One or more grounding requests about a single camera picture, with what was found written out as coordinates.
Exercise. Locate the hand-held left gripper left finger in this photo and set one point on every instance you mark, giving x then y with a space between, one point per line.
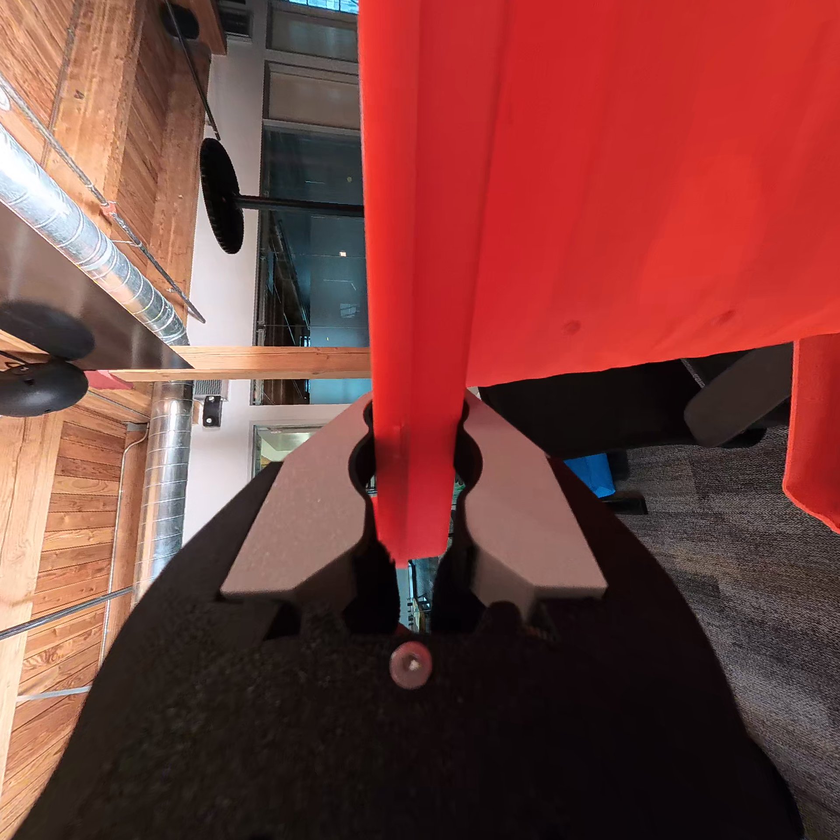
295 525

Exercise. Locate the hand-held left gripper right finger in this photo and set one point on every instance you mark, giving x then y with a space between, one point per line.
531 531

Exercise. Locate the red cloth garment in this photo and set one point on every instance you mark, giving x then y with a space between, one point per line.
590 197

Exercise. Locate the glass door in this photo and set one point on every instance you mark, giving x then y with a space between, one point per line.
279 449

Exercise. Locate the blue plastic container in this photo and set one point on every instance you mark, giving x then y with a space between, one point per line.
590 474

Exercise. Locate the black office chair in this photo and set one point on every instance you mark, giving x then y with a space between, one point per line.
728 394

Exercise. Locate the glass partition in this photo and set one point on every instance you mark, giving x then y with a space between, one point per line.
315 262

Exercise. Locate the black round lamp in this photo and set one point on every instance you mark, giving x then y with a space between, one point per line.
43 388

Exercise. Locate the black ceiling panel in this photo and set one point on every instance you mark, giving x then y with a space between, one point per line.
79 295

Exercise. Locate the thin metal conduit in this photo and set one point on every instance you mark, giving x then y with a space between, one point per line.
105 197

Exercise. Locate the wall vent with black device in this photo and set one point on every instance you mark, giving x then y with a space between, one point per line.
211 403

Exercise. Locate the wooden post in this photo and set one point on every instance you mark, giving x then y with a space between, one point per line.
262 363

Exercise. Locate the long silver ventilation duct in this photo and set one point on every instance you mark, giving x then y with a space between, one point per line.
98 249

